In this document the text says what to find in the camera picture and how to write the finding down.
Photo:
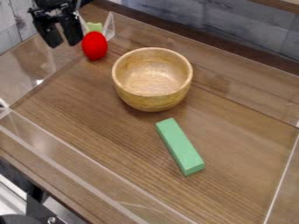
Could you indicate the red plush fruit green stem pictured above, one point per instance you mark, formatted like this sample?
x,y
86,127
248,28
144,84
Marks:
x,y
94,43

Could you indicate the green rectangular block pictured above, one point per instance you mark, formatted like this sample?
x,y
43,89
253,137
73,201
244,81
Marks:
x,y
181,147

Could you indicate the light wooden bowl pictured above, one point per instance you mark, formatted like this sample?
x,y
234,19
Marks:
x,y
153,78

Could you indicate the black stand base with cable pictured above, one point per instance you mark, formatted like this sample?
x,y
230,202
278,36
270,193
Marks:
x,y
19,208

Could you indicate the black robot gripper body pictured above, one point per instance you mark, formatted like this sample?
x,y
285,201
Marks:
x,y
54,9

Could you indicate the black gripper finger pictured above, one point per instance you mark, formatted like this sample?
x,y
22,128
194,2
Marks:
x,y
73,30
50,33

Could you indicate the clear acrylic tray enclosure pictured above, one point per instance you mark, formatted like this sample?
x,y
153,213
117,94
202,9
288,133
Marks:
x,y
94,152

